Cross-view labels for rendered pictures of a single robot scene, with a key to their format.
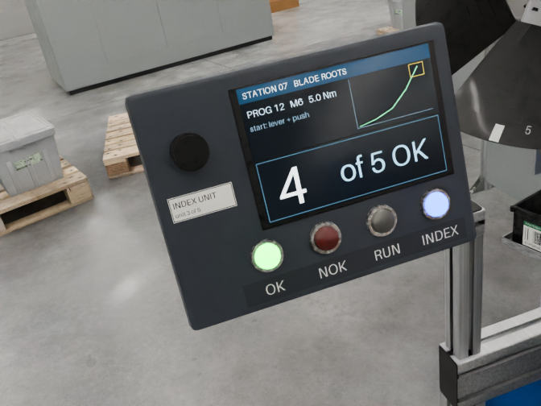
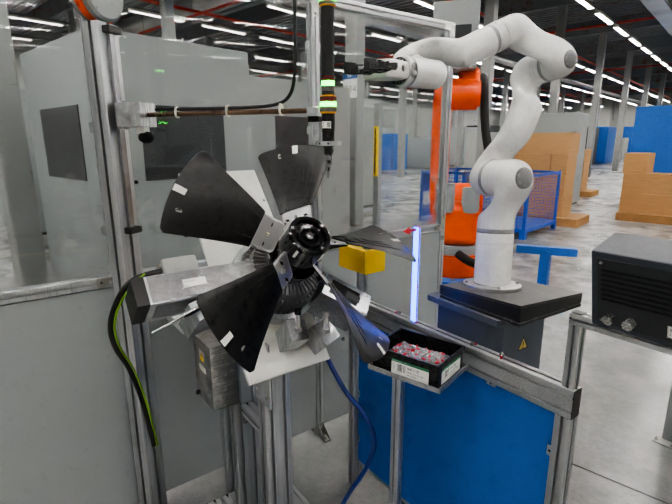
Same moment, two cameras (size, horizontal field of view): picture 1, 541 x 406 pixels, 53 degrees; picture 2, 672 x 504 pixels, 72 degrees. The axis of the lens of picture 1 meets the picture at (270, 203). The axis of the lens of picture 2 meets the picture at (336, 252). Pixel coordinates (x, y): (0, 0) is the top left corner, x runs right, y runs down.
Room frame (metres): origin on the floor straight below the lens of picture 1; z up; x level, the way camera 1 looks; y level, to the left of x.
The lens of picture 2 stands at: (1.44, 0.53, 1.46)
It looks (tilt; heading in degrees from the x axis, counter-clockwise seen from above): 13 degrees down; 246
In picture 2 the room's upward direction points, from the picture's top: straight up
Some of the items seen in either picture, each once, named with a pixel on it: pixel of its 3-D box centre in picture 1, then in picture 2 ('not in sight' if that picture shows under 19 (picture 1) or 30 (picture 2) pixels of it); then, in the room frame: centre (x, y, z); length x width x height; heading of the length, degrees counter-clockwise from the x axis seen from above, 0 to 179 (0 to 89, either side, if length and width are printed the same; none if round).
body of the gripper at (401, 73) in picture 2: not in sight; (387, 69); (0.75, -0.68, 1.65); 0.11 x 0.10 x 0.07; 13
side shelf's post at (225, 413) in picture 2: not in sight; (226, 411); (1.18, -1.15, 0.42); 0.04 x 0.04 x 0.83; 12
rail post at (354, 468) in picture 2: not in sight; (355, 402); (0.67, -1.04, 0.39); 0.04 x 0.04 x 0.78; 12
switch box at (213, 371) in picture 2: not in sight; (216, 367); (1.24, -0.92, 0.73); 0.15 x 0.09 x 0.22; 102
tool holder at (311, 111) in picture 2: not in sight; (324, 126); (0.95, -0.64, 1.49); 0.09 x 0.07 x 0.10; 137
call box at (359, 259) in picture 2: not in sight; (361, 258); (0.66, -1.00, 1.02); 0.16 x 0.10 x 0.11; 102
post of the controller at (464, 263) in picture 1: (463, 283); (574, 350); (0.48, -0.20, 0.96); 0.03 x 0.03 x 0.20; 12
